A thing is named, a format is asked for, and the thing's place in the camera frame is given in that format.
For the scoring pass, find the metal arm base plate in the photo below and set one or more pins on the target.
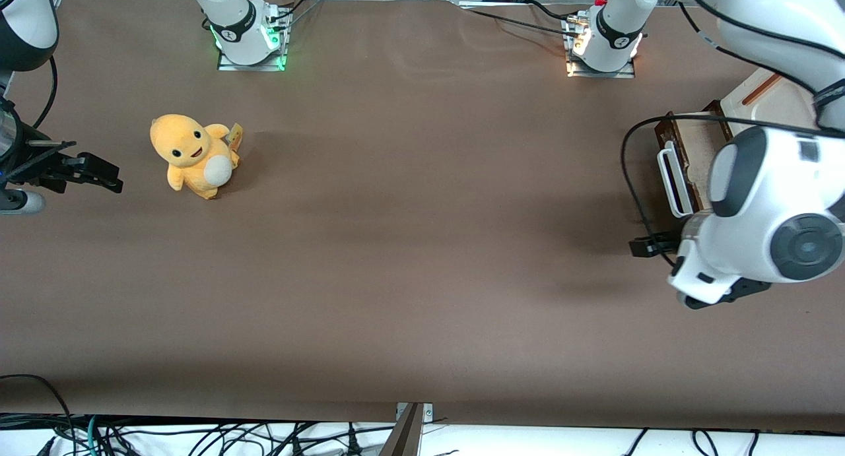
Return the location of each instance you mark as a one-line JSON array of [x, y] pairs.
[[228, 65], [627, 74]]

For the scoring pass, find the silver metal bracket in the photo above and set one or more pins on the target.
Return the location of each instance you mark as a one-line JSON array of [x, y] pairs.
[[428, 412]]

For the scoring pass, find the brown table cover sheet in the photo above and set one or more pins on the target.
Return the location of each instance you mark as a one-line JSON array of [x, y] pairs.
[[422, 245]]

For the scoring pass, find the yellow plush toy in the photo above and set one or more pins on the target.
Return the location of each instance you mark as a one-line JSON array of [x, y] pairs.
[[191, 152]]

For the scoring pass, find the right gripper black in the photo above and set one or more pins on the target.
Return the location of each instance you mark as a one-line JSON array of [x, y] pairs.
[[33, 160]]

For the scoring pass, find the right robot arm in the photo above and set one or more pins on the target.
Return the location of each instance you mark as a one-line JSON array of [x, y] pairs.
[[26, 20]]

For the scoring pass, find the beige wooden drawer cabinet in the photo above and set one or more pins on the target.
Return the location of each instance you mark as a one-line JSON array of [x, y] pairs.
[[772, 111]]

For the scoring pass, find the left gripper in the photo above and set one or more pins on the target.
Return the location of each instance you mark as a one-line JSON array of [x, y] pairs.
[[650, 246]]

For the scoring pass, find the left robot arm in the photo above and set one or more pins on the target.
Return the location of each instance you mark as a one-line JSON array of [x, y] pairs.
[[779, 192]]

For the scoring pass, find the dark brown wooden drawer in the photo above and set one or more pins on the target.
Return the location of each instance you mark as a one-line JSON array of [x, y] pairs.
[[701, 154]]

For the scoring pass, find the dark mounting beam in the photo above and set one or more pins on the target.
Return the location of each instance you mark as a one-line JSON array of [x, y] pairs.
[[403, 439]]

